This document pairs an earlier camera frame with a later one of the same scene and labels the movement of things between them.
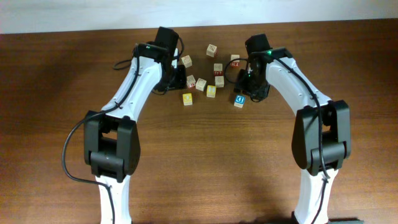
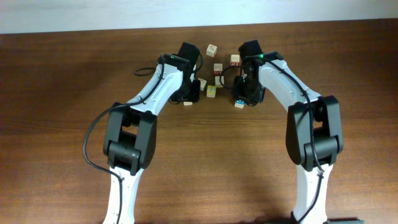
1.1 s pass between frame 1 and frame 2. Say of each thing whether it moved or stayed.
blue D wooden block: stayed
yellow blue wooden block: stayed
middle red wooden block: stayed
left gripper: moved
